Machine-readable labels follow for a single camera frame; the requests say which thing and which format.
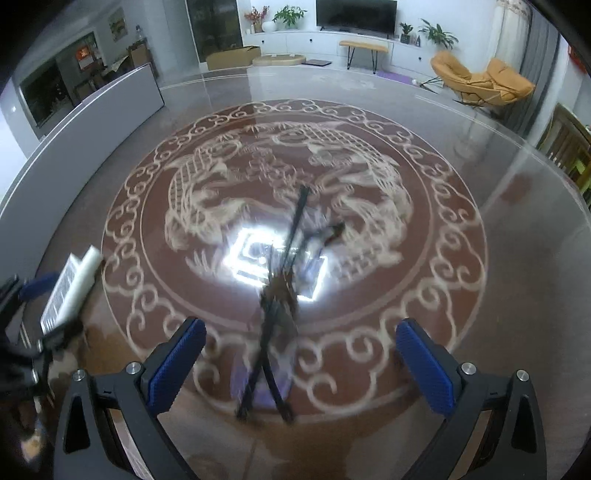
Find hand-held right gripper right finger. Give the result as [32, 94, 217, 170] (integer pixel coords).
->
[396, 318, 548, 480]

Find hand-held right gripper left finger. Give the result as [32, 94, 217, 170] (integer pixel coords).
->
[53, 316, 207, 480]

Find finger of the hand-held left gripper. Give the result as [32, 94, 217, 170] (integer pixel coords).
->
[34, 318, 86, 356]
[0, 271, 62, 319]

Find white printed box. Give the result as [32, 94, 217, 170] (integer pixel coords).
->
[41, 246, 102, 334]

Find black thin stick bundle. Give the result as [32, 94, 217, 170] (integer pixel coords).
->
[235, 185, 347, 425]

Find large white cardboard box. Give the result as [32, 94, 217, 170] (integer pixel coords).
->
[0, 62, 165, 232]

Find glossy brown patterned desktop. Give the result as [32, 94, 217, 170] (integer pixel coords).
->
[0, 69, 591, 480]

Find small wooden cabinet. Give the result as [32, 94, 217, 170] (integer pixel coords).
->
[127, 39, 153, 70]

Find wooden chair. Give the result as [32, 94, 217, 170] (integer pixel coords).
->
[538, 102, 591, 190]

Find brown cardboard box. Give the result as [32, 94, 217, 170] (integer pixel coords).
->
[206, 45, 262, 71]

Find yellow lounge chair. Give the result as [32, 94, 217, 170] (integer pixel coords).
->
[430, 51, 536, 109]

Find dark glass display cabinet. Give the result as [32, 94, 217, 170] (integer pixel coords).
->
[187, 0, 243, 63]

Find round beige floor cushion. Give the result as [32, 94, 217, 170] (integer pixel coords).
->
[252, 53, 307, 66]

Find grey and beige curtain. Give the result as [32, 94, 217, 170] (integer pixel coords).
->
[489, 0, 561, 134]

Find wooden bench with black legs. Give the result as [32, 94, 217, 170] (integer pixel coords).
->
[339, 40, 389, 75]

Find large leafy potted plant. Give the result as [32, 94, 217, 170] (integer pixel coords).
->
[418, 18, 458, 49]

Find white television cabinet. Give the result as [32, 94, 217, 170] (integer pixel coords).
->
[235, 25, 444, 77]

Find red flowers in vase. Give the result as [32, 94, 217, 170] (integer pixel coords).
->
[244, 7, 271, 34]

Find black flat television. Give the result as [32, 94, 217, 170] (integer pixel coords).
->
[316, 0, 398, 35]

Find bushy green potted plant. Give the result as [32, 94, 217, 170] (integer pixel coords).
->
[272, 4, 308, 29]

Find framed wall picture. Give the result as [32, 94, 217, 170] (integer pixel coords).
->
[108, 8, 126, 42]

